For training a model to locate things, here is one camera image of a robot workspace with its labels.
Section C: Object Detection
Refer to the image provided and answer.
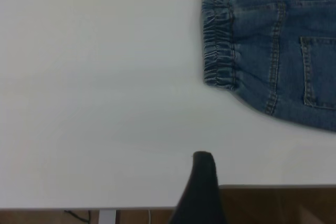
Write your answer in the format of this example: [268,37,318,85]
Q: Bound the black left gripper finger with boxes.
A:
[167,151,229,224]

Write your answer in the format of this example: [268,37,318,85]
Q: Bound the blue denim elastic-waist pants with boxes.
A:
[201,0,336,132]

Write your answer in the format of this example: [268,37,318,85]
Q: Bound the grey metal table leg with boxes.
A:
[98,209,118,224]

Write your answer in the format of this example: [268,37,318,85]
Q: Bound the thin black floor cable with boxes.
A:
[64,209,91,223]

